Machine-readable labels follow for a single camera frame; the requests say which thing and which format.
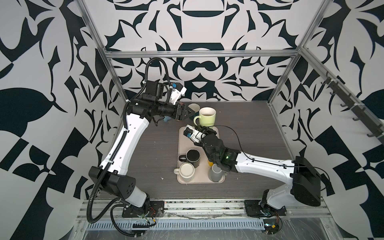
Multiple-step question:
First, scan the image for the dark green mug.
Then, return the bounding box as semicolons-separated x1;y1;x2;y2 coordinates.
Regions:
188;103;201;121

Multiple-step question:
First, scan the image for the light green mug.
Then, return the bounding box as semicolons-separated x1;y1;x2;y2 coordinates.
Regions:
193;107;217;127

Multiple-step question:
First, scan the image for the black mug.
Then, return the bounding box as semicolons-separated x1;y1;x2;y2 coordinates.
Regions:
179;149;201;168

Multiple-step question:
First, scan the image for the blue butterfly mug yellow inside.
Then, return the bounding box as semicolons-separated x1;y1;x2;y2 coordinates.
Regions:
163;116;172;122

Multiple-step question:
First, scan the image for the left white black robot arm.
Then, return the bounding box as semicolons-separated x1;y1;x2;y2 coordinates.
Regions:
87;99;195;213

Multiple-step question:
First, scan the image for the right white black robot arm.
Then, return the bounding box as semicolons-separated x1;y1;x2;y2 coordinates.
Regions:
198;127;321;210

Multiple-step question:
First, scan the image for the grey mug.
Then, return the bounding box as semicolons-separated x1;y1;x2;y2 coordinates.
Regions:
209;164;225;183

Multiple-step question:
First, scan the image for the white cream mug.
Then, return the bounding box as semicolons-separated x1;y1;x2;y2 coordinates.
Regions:
174;163;195;184

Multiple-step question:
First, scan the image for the beige plastic tray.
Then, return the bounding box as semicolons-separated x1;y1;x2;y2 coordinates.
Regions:
176;127;226;185

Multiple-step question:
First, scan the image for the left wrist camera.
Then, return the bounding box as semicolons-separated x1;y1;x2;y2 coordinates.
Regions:
170;83;187;105

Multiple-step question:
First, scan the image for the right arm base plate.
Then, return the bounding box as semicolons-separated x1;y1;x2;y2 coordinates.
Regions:
244;200;287;218

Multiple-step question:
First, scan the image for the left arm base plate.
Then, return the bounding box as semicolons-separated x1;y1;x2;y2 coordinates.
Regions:
122;201;165;218

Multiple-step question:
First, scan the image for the aluminium frame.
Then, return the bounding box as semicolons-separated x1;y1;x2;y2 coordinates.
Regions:
74;0;384;145

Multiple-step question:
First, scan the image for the black corrugated cable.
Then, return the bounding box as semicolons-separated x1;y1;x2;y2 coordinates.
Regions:
86;57;172;238

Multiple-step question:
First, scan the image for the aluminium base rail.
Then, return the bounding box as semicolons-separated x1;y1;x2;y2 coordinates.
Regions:
67;196;343;240

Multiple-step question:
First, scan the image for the black hook rail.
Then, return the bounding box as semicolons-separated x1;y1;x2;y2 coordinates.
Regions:
322;71;384;145

